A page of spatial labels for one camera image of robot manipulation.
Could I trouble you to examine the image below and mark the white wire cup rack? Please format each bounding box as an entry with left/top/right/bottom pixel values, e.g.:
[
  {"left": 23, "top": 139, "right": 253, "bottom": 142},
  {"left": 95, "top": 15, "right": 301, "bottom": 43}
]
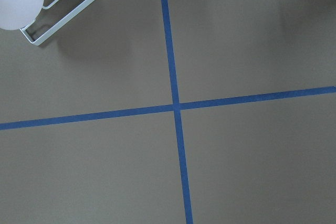
[{"left": 20, "top": 0, "right": 95, "bottom": 46}]

